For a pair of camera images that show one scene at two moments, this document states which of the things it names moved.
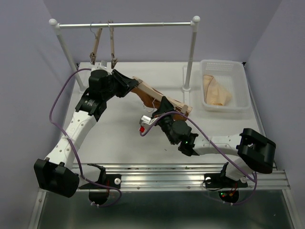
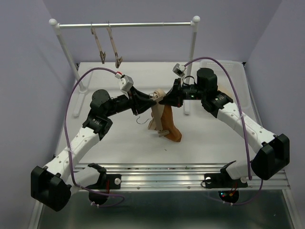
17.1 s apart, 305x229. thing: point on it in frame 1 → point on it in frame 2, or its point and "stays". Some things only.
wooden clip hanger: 92,55 → 102,55
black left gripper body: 118,86 → 124,102
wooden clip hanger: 178,106 → 157,96
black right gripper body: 166,123 → 186,92
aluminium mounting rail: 171,177 stays
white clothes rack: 194,22 stays
